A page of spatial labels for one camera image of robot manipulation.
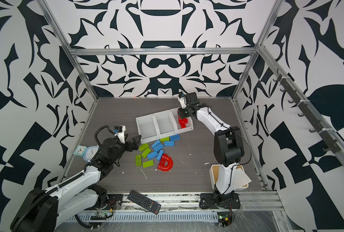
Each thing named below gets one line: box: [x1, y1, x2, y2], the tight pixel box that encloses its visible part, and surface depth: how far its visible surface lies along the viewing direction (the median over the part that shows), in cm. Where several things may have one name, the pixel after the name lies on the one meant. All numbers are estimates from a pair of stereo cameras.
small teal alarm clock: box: [72, 145, 88, 157], surface depth 91 cm
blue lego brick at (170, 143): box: [164, 140, 175, 146], surface depth 96 cm
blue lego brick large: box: [151, 139, 165, 152], surface depth 93 cm
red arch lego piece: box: [157, 153, 174, 172], surface depth 88 cm
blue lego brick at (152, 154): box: [147, 151, 158, 160], surface depth 91 cm
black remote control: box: [127, 189, 162, 216], surface depth 75 cm
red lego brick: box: [177, 115, 188, 129], surface depth 104 cm
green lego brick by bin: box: [159, 136, 170, 143], surface depth 97 cm
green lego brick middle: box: [141, 147, 152, 159], surface depth 93 cm
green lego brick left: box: [134, 154, 142, 167], surface depth 89 cm
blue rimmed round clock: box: [83, 145, 100, 161], surface depth 90 cm
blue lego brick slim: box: [157, 149, 164, 160], surface depth 91 cm
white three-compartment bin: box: [135, 107, 194, 145], surface depth 101 cm
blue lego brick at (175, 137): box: [170, 133, 181, 142], surface depth 98 cm
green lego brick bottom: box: [142, 159, 155, 169], surface depth 88 cm
